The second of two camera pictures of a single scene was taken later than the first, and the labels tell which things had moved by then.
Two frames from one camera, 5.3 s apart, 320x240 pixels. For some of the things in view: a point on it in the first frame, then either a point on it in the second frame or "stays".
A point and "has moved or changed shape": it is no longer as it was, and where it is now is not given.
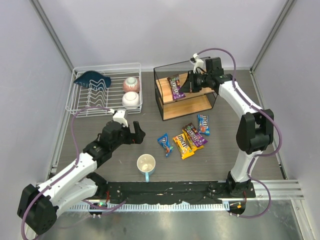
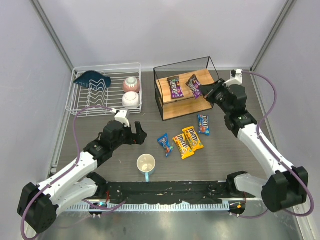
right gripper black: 192,81 → 214,90
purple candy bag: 175,84 stays
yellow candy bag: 192,146 stays
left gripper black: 131,135 stays
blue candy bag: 203,124 stays
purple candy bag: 198,139 has moved or changed shape
